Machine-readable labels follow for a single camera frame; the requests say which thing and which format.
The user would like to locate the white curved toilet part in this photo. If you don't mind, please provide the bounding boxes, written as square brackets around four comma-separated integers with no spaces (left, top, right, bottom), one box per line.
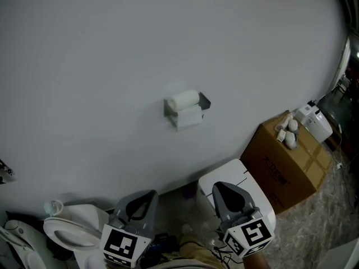
[0,219,47,269]

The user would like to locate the person's khaki trousers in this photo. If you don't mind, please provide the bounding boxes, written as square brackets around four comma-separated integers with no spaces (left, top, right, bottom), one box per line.
[148,233,228,269]

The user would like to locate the white boxy appliance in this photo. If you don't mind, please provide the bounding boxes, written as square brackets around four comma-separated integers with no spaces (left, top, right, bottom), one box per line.
[293,103,334,144]

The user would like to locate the grey metal toilet paper holder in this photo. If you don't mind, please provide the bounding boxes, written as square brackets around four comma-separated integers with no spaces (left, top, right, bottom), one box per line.
[163,91,212,132]

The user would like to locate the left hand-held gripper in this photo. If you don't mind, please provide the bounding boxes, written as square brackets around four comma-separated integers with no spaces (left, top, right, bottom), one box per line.
[100,189,159,269]

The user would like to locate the black and white patterned object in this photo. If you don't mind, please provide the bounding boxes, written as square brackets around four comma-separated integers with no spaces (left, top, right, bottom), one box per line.
[0,158,15,184]

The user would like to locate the white door frame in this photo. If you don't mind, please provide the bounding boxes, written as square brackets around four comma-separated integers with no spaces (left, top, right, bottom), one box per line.
[329,36,352,94]

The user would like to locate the grey stuffed plastic bag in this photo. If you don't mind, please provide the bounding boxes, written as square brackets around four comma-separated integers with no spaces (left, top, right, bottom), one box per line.
[284,131,300,150]

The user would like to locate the white toilet paper roll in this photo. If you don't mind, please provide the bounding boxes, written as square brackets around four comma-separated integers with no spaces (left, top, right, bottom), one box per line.
[167,89,204,129]

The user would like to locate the white toilet seat ring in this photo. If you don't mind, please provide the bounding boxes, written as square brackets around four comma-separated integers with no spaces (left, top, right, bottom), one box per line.
[43,203,113,252]

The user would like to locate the beige rolled packet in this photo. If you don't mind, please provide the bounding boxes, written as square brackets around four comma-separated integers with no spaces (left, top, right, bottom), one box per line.
[275,113,294,131]

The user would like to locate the white power adapter with cable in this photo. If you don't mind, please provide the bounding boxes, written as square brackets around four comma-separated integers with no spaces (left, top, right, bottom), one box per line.
[332,123,346,170]

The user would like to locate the person's right forearm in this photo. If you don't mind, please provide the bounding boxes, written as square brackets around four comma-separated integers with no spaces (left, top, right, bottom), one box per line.
[241,251,273,269]

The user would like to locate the large brown cardboard box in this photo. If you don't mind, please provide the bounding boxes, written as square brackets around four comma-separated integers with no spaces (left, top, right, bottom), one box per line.
[240,111,334,216]

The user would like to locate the black thin cable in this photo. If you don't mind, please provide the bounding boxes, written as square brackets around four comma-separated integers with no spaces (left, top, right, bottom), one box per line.
[210,244,244,265]

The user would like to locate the black electronic device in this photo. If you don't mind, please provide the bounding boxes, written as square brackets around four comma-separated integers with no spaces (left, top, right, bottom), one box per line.
[148,233,177,254]

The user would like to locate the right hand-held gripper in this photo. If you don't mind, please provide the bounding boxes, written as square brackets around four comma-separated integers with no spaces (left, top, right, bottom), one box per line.
[211,181,275,264]

